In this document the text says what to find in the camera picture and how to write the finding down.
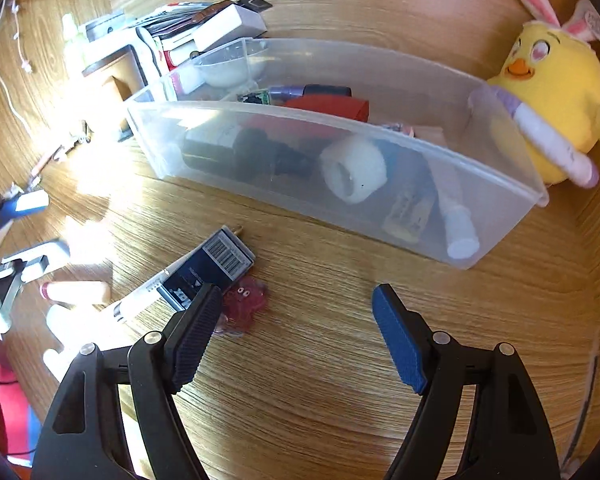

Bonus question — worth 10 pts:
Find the dark dropper bottle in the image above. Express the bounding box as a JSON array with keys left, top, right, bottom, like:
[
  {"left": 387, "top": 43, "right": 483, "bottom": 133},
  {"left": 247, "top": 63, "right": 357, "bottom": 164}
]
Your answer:
[{"left": 181, "top": 126, "right": 317, "bottom": 182}]

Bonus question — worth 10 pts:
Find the stack of books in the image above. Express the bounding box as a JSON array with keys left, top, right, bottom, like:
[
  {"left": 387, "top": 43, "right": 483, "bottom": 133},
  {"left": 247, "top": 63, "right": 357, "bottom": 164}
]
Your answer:
[{"left": 87, "top": 0, "right": 231, "bottom": 73}]

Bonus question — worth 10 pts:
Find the yellow chick plush toy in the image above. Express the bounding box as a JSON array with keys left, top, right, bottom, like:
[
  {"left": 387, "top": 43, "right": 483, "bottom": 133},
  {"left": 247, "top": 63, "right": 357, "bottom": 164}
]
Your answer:
[{"left": 467, "top": 0, "right": 600, "bottom": 191}]

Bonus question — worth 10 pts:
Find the dark blue barcode box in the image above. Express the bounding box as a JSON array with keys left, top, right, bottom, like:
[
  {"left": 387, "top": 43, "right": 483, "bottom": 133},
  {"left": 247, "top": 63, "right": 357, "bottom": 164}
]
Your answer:
[{"left": 162, "top": 226, "right": 257, "bottom": 312}]

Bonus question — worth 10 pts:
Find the person's left forearm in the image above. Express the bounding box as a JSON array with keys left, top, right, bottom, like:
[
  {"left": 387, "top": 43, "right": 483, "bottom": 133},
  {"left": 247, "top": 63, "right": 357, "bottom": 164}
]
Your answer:
[{"left": 0, "top": 335, "right": 45, "bottom": 467}]

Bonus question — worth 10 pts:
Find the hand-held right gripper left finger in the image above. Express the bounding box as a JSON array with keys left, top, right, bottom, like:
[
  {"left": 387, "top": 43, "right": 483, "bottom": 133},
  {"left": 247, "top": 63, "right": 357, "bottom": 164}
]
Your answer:
[{"left": 32, "top": 282, "right": 224, "bottom": 480}]

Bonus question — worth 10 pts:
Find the clear plastic storage bin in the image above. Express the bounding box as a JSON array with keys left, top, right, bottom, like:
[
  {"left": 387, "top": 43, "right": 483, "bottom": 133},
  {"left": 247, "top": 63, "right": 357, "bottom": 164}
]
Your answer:
[{"left": 125, "top": 37, "right": 551, "bottom": 272}]

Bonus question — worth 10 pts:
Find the red gummy toy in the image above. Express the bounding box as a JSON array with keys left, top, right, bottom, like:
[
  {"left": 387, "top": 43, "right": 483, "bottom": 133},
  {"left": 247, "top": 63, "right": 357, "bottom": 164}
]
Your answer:
[{"left": 215, "top": 275, "right": 272, "bottom": 337}]

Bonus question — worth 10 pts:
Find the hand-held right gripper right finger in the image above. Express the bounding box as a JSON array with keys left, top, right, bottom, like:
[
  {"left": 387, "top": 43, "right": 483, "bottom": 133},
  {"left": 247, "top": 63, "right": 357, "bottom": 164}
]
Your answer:
[{"left": 371, "top": 283, "right": 564, "bottom": 480}]

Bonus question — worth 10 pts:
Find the purple black spray bottle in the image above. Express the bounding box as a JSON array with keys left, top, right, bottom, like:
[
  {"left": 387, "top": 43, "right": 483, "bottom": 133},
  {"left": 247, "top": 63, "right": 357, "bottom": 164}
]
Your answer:
[{"left": 269, "top": 84, "right": 353, "bottom": 106}]

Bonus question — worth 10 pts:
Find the beige tube with pink cap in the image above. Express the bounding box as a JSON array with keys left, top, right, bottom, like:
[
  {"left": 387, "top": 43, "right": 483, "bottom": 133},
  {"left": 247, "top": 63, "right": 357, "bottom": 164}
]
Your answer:
[{"left": 39, "top": 280, "right": 112, "bottom": 307}]

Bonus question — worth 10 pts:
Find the white plastic bottle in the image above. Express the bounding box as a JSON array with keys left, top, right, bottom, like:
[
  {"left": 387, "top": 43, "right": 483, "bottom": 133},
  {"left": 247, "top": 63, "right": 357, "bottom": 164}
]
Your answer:
[{"left": 42, "top": 305, "right": 108, "bottom": 378}]

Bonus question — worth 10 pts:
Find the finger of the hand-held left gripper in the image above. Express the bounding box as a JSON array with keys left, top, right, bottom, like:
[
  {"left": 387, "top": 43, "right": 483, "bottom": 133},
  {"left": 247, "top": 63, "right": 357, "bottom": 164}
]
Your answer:
[
  {"left": 0, "top": 190, "right": 51, "bottom": 242},
  {"left": 0, "top": 239, "right": 72, "bottom": 285}
]

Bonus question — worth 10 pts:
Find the white bowl of marbles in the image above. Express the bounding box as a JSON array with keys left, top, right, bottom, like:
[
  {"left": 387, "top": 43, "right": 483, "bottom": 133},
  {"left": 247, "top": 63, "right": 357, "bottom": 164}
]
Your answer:
[{"left": 192, "top": 42, "right": 269, "bottom": 89}]

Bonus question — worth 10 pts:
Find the green white bottle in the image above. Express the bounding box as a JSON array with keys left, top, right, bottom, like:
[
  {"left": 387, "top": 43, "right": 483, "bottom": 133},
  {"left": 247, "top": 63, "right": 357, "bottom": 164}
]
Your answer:
[{"left": 60, "top": 12, "right": 89, "bottom": 77}]

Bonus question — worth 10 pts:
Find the dark bottle with beige label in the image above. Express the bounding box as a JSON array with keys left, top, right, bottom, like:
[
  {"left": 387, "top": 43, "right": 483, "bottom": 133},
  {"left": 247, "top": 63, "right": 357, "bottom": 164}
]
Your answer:
[{"left": 381, "top": 145, "right": 439, "bottom": 242}]

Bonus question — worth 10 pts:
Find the white cardboard box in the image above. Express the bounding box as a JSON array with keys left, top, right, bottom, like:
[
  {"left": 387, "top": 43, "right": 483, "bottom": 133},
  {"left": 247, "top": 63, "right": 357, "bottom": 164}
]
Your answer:
[{"left": 192, "top": 5, "right": 269, "bottom": 54}]

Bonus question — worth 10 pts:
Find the white tape roll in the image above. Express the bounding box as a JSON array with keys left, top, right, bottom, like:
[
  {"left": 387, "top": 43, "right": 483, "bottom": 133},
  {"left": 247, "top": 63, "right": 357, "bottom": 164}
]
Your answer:
[{"left": 319, "top": 136, "right": 388, "bottom": 206}]

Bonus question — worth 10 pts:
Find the red packet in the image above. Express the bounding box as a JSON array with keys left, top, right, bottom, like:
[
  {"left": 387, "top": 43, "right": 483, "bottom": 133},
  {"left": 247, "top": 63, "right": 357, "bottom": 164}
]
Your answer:
[{"left": 285, "top": 97, "right": 371, "bottom": 124}]

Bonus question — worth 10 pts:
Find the small green packet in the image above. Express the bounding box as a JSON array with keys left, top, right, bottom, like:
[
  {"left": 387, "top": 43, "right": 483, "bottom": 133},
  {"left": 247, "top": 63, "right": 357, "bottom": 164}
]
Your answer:
[{"left": 237, "top": 88, "right": 272, "bottom": 106}]

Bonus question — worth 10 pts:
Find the white squeeze tube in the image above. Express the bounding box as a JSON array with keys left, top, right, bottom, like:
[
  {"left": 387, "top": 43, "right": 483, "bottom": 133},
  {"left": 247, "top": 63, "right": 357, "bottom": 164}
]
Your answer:
[{"left": 429, "top": 160, "right": 482, "bottom": 261}]

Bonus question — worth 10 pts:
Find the white pen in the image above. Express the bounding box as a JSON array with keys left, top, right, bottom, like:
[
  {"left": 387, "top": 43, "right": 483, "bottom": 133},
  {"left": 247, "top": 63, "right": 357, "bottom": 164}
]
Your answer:
[{"left": 101, "top": 255, "right": 201, "bottom": 324}]

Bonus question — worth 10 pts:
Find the white cable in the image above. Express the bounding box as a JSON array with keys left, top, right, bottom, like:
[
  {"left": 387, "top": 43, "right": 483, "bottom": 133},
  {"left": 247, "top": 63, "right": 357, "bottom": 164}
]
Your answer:
[{"left": 0, "top": 0, "right": 36, "bottom": 151}]

